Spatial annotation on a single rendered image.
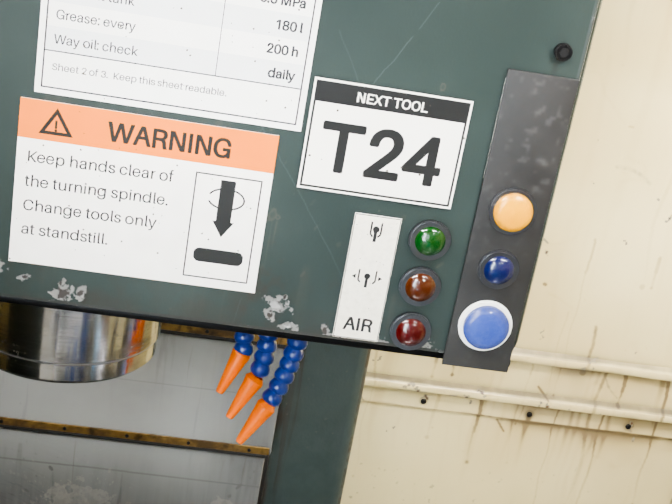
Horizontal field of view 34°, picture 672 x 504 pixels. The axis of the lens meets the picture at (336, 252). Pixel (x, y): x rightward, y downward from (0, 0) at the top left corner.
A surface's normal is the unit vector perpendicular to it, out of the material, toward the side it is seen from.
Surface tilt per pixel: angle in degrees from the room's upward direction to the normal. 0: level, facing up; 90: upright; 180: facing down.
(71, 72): 90
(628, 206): 90
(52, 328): 90
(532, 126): 90
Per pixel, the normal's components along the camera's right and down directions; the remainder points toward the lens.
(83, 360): 0.40, 0.38
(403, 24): 0.07, 0.35
